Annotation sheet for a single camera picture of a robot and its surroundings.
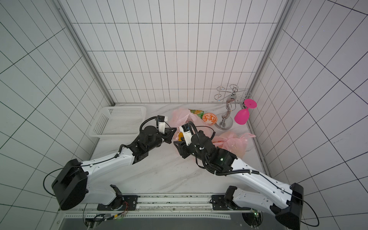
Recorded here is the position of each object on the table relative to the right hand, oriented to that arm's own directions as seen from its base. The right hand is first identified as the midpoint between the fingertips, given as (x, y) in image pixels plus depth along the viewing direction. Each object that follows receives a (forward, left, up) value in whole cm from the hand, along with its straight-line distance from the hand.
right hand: (177, 137), depth 69 cm
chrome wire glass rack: (+30, -31, +2) cm, 43 cm away
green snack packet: (+37, -13, -23) cm, 45 cm away
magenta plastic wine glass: (+25, -40, -13) cm, 49 cm away
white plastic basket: (+26, +49, -23) cm, 60 cm away
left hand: (+8, +2, -7) cm, 11 cm away
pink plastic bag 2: (+12, -1, +2) cm, 12 cm away
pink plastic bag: (+4, -29, -9) cm, 31 cm away
